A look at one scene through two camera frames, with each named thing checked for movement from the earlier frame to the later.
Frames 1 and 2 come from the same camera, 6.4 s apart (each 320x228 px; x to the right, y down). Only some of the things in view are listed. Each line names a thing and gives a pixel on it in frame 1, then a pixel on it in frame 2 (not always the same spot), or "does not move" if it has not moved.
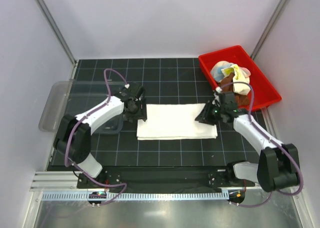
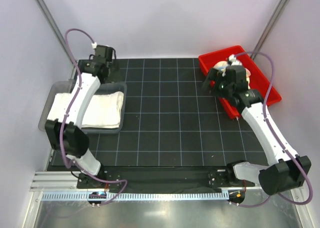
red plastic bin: [264, 95] does not move
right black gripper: [204, 116] -> [212, 75]
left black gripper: [141, 113] -> [110, 65]
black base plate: [164, 178] does not move
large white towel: [174, 121] -> [104, 110]
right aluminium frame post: [273, 21] does not move
